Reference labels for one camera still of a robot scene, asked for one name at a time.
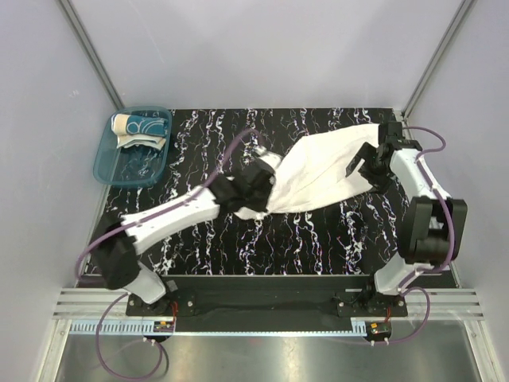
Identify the white towel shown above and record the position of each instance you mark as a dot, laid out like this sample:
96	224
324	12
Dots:
312	175

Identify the teal beige Doraemon towel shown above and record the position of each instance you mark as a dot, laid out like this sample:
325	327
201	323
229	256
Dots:
136	130

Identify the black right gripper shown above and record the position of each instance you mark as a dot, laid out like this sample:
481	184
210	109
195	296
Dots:
378	183

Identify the small circuit board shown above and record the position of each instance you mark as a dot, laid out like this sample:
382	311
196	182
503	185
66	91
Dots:
164	327
378	328

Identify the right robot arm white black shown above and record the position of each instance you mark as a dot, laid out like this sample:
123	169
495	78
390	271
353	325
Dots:
430	234

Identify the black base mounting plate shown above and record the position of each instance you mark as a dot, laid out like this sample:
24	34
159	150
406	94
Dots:
346	295

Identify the aluminium frame rail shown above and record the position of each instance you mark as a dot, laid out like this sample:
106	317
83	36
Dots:
437	304

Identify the teal transparent plastic bin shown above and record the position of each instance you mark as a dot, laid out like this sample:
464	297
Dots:
137	166

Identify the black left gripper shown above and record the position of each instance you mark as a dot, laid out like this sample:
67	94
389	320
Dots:
262	206

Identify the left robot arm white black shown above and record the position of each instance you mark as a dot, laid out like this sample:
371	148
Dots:
117	244

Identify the right small circuit board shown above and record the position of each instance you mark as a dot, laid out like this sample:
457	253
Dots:
378	328

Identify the left small circuit board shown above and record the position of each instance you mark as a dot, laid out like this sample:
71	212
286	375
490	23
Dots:
164	327

